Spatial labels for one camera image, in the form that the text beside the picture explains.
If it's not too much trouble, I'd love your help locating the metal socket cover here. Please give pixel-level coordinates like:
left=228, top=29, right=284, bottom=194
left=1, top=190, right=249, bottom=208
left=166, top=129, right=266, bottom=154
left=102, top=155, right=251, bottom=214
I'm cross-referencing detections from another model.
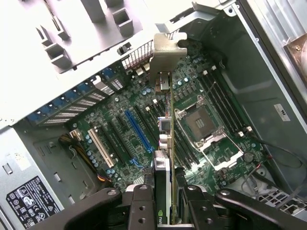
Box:
left=199, top=134, right=244, bottom=171

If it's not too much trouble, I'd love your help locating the green motherboard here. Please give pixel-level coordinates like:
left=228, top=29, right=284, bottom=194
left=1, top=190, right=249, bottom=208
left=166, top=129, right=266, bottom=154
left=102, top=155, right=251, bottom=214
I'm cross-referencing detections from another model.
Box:
left=67, top=51, right=272, bottom=192

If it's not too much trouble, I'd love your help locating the white expansion slot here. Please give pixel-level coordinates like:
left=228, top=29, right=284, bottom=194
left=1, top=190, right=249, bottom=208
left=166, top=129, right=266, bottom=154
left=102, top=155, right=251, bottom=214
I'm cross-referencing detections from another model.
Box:
left=87, top=128, right=115, bottom=168

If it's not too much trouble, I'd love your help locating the blue expansion slot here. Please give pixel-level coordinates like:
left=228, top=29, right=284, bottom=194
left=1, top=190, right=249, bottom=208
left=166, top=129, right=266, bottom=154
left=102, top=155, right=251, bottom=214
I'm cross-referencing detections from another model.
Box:
left=124, top=109, right=154, bottom=153

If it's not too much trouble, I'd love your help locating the CPU socket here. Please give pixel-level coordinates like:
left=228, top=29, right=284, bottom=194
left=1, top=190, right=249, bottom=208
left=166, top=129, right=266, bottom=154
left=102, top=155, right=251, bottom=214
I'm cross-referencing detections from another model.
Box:
left=174, top=94, right=226, bottom=150

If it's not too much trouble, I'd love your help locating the grey power supply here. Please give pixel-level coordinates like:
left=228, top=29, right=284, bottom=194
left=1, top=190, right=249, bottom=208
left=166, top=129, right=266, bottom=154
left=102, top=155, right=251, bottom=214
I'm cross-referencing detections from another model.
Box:
left=0, top=126, right=106, bottom=230

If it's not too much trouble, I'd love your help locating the open grey PC case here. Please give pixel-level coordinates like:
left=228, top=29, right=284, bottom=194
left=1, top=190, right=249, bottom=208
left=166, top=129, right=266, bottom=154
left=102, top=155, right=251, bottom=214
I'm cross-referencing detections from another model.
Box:
left=0, top=0, right=307, bottom=230

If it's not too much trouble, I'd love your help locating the grey parts rack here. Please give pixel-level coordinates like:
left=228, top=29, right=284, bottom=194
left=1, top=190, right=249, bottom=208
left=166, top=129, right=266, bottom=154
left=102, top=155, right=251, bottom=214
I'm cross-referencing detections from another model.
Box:
left=33, top=0, right=154, bottom=75

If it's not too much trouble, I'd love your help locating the yellow and black wire bundle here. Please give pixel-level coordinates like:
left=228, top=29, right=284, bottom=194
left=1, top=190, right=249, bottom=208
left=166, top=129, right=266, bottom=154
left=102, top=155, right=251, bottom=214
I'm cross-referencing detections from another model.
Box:
left=59, top=134, right=113, bottom=184

